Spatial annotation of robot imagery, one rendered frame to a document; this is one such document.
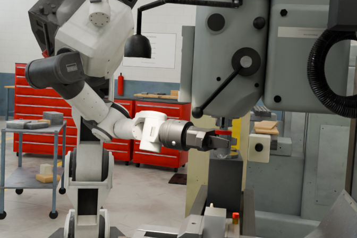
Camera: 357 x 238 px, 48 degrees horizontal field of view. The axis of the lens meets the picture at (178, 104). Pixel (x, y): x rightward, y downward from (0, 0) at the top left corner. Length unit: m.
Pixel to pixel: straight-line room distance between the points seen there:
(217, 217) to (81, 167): 0.82
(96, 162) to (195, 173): 1.36
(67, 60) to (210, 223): 0.65
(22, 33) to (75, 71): 10.57
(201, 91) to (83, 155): 0.79
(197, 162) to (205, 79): 1.93
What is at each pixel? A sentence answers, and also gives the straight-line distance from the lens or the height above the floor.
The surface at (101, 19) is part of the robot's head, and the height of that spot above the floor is 1.57.
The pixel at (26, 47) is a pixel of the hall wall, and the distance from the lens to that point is 11.76.
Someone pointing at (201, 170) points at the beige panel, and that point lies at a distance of 2.92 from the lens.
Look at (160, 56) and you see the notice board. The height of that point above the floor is 1.86.
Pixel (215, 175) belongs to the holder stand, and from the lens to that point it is 1.45.
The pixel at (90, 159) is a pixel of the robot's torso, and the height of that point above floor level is 1.05.
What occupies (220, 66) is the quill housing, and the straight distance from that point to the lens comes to 1.01.
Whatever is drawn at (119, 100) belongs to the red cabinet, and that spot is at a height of 0.98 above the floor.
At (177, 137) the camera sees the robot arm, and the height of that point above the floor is 1.24.
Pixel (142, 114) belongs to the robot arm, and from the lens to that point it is 1.25.
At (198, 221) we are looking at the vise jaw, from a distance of 1.06.
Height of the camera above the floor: 1.42
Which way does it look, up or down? 4 degrees down
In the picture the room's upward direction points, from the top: 3 degrees clockwise
